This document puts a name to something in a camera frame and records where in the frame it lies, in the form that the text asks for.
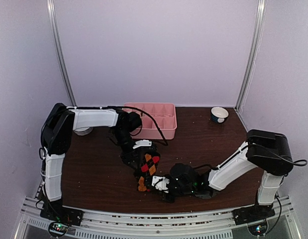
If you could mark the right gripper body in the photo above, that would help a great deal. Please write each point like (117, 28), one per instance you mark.
(168, 199)

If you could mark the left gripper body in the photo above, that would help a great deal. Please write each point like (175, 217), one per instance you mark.
(125, 155)

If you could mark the argyle black red sock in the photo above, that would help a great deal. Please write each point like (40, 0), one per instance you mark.
(146, 170)

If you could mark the pink divided organizer tray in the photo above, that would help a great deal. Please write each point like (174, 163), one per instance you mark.
(163, 116)

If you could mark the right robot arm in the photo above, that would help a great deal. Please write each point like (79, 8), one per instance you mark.
(262, 149)

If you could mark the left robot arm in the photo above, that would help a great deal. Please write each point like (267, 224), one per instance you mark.
(56, 137)

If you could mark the white scalloped bowl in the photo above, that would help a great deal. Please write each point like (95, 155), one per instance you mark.
(83, 131)

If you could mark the white and teal bowl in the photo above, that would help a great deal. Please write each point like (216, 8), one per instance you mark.
(218, 114)

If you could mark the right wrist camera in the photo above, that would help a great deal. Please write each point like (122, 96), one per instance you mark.
(160, 183)

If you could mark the aluminium front rail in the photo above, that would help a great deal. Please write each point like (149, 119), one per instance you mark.
(215, 224)

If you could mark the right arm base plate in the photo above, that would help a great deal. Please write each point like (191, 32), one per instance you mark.
(255, 217)

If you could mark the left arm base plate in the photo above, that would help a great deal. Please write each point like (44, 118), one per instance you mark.
(61, 223)

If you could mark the left aluminium frame post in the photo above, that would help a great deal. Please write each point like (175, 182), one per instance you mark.
(59, 51)

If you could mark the aluminium frame post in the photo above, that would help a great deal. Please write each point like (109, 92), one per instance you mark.
(255, 43)
(59, 51)

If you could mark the right aluminium frame post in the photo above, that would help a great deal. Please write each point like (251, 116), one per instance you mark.
(255, 43)

